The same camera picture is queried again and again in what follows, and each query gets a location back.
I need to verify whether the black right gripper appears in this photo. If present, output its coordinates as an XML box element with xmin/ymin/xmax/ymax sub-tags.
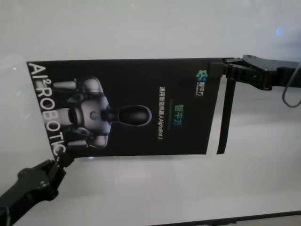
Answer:
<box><xmin>210</xmin><ymin>54</ymin><xmax>301</xmax><ymax>91</ymax></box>

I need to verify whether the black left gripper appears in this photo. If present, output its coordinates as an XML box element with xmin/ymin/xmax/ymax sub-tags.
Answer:
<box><xmin>0</xmin><ymin>153</ymin><xmax>75</xmax><ymax>226</ymax></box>

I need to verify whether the black robot print poster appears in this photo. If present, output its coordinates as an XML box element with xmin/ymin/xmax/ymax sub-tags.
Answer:
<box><xmin>25</xmin><ymin>57</ymin><xmax>223</xmax><ymax>158</ymax></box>

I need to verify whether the black tape frame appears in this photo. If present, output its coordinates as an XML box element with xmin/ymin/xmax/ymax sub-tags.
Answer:
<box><xmin>216</xmin><ymin>75</ymin><xmax>236</xmax><ymax>155</ymax></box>

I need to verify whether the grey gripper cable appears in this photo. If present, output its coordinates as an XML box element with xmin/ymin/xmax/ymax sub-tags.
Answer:
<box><xmin>281</xmin><ymin>60</ymin><xmax>301</xmax><ymax>108</ymax></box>

